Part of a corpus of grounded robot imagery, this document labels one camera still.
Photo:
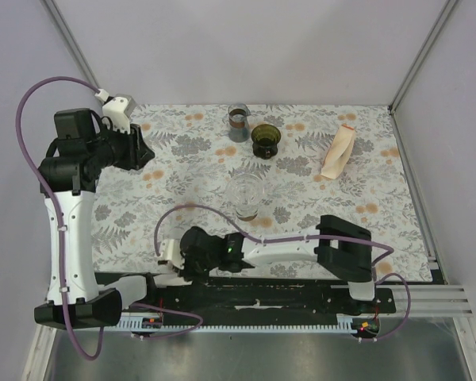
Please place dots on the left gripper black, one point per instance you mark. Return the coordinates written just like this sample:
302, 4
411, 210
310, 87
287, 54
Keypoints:
138, 152

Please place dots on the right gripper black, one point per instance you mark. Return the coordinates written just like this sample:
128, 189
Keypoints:
188, 274

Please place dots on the clear glass dripper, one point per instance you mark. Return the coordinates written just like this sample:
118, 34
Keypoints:
245, 193

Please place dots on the glass carafe with brown band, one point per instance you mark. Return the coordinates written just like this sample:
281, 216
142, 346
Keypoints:
238, 123

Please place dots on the dark olive glass dripper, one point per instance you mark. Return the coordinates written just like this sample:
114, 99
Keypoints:
265, 139

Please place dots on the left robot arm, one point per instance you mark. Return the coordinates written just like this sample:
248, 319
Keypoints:
84, 146

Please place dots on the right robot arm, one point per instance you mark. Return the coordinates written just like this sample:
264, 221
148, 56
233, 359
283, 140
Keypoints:
339, 246

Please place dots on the floral tablecloth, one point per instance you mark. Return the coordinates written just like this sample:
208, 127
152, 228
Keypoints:
184, 186

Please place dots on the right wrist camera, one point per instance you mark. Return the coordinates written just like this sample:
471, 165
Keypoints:
170, 255

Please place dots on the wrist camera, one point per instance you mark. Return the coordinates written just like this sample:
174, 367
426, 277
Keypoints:
117, 110
170, 255

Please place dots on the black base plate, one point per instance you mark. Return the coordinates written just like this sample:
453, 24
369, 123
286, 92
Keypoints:
226, 294

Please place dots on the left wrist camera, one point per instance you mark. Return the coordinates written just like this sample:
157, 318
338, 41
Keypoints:
117, 110

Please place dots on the white cable duct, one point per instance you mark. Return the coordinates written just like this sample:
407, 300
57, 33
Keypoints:
241, 321

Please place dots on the left aluminium frame post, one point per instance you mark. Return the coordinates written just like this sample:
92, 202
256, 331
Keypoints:
63, 29

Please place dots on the aluminium frame post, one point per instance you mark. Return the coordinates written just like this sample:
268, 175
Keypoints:
63, 29
423, 53

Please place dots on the right aluminium frame post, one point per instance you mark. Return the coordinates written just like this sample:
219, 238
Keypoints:
423, 53

